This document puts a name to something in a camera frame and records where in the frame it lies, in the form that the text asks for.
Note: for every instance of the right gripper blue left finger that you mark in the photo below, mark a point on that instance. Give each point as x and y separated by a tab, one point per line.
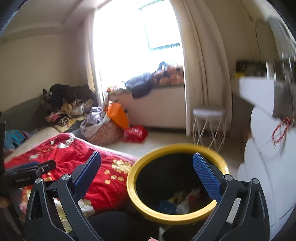
84	174

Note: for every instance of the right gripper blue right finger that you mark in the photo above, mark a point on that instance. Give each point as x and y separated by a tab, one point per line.
206	173

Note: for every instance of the yellow rimmed black trash bin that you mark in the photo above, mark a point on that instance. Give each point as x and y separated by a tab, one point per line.
157	175

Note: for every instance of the red floral bed blanket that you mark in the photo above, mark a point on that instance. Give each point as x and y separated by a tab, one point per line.
67	189

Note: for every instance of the floral fabric laundry basket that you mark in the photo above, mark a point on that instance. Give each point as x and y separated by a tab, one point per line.
108	134

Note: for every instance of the grey lavender garment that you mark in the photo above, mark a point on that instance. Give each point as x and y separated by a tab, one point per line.
93	121

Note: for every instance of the red plastic bag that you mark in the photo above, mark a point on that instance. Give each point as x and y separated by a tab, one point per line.
135	134

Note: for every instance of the orange paper bag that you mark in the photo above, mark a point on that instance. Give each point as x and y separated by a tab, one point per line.
117	114

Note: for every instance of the pile of clothes on bed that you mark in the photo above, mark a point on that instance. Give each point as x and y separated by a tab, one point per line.
67	106

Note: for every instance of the cream window curtain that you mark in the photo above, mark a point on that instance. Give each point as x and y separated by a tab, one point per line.
206	72

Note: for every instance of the clothes on window sill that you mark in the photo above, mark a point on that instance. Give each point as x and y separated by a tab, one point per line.
165	76

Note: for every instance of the white wire frame stool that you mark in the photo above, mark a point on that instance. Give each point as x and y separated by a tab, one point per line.
213	120

